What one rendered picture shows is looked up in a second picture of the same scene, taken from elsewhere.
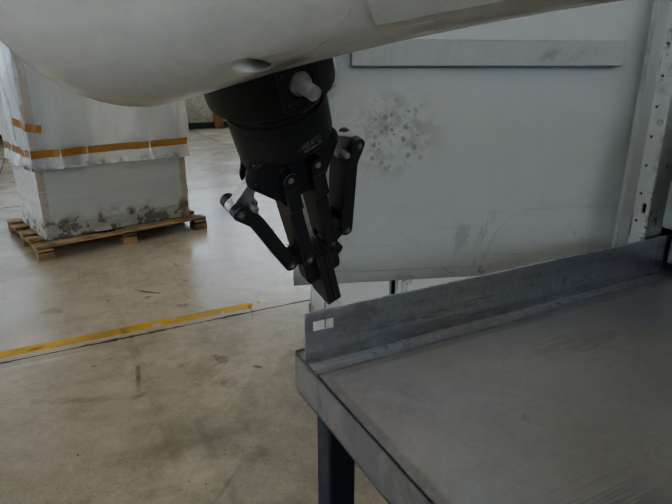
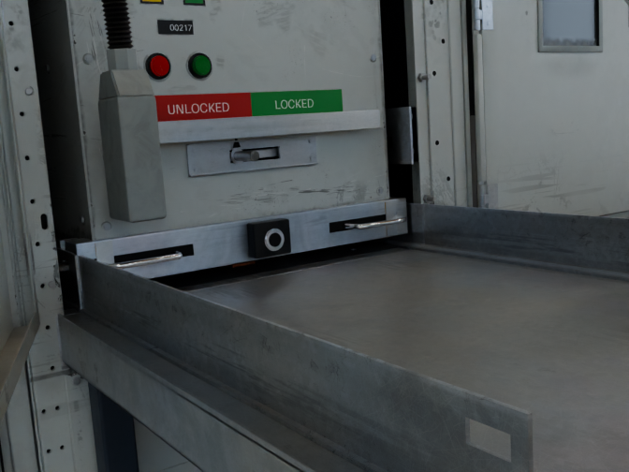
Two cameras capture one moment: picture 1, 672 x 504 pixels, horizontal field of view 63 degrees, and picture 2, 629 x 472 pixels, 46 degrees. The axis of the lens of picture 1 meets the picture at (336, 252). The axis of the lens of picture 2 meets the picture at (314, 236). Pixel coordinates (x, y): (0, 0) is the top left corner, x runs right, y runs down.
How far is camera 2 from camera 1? 0.83 m
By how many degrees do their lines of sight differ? 93
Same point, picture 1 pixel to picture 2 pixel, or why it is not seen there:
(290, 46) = not seen: outside the picture
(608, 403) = (473, 338)
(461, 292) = (264, 344)
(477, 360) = not seen: hidden behind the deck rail
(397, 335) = (357, 446)
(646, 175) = (33, 172)
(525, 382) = (454, 369)
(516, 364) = not seen: hidden behind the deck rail
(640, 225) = (47, 248)
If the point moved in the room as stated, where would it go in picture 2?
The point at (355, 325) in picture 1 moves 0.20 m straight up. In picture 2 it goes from (428, 431) to (410, 51)
